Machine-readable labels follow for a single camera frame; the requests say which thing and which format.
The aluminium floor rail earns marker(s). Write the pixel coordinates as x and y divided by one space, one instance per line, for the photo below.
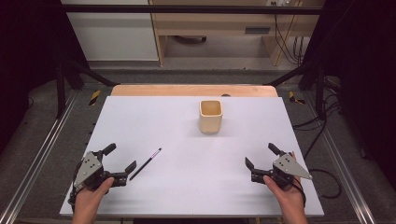
37 155
345 168

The light wooden desk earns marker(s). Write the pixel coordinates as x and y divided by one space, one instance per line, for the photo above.
214 21

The white power strip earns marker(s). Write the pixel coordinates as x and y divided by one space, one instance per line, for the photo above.
280 2

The person's right hand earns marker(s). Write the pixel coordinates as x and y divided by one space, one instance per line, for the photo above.
289 199

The beige square pen holder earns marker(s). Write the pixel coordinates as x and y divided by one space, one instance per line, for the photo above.
211 119

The black metal frame stand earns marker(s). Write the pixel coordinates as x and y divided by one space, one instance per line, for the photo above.
320 90
60 90

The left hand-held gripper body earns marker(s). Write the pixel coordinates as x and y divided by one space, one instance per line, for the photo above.
90 169

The black pen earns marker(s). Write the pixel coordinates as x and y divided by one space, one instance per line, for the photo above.
145 164

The black curtain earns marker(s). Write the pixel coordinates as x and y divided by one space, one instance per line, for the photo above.
367 77
28 46

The person's left hand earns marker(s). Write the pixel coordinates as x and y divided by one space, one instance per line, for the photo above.
88 199

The white cabinet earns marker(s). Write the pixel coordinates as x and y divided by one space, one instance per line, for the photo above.
115 34

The yellow black tape marker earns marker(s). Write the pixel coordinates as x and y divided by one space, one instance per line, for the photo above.
95 97
294 98

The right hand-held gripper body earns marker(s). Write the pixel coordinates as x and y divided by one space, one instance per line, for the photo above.
285 169

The black horizontal frame bar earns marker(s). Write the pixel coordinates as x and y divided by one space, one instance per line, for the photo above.
186 9

